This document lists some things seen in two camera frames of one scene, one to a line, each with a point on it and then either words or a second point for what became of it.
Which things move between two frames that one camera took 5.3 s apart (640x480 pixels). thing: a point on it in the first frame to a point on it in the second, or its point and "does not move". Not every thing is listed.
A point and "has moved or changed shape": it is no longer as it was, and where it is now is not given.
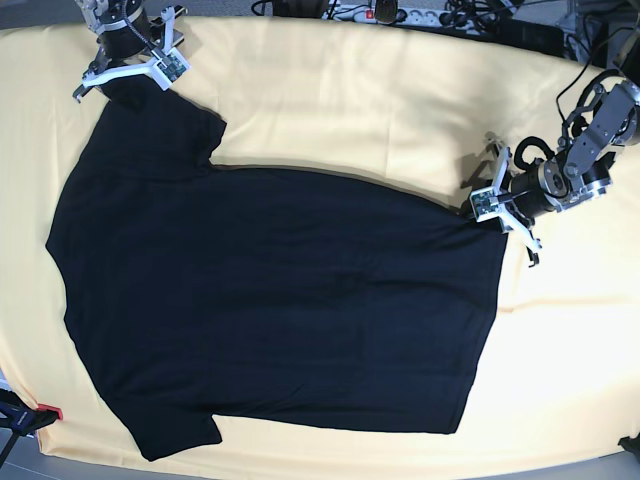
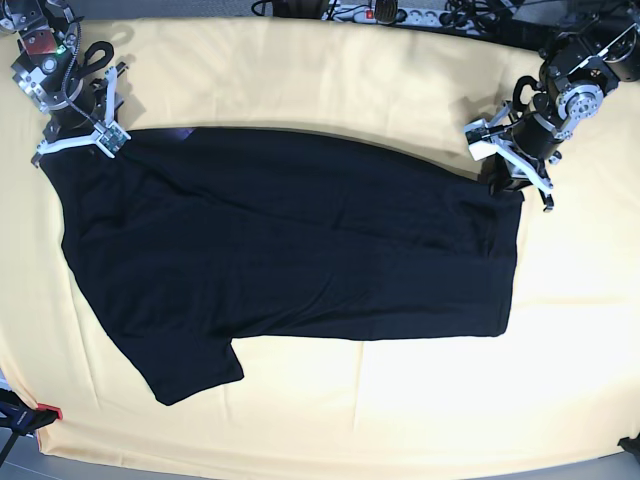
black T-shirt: [277, 299] has moved or changed shape
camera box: [484, 204] to [478, 136]
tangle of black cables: [488, 15] does not move
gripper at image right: [529, 194] to [537, 137]
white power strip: [367, 14] does not move
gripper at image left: [119, 42] to [76, 103]
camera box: [170, 69] to [113, 139]
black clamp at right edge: [631, 445] does not move
